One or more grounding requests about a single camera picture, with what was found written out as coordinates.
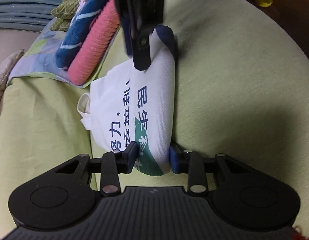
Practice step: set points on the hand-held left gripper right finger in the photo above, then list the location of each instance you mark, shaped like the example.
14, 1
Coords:
174, 158

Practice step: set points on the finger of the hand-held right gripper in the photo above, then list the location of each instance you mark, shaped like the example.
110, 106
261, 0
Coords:
142, 52

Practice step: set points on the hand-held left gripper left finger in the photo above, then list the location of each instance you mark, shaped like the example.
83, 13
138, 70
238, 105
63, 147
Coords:
129, 157

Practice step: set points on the white printed shopping bag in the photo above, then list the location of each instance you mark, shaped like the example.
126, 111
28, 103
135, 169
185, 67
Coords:
154, 92

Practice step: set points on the pink knitted roll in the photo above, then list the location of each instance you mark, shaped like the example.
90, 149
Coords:
94, 47

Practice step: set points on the blue printed cloth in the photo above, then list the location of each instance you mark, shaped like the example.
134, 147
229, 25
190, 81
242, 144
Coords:
72, 42

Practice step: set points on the olive patterned pillow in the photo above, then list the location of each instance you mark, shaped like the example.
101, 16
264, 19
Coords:
64, 7

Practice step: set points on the green covered sofa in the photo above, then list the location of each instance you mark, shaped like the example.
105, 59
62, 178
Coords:
232, 80

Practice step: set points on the pastel patchwork blanket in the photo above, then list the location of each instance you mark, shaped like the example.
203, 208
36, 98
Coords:
39, 52

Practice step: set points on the grey-blue striped curtain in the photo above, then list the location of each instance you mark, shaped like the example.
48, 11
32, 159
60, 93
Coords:
24, 2

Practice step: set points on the beige quilted cushion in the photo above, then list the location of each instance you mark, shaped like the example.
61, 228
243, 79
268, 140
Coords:
5, 72

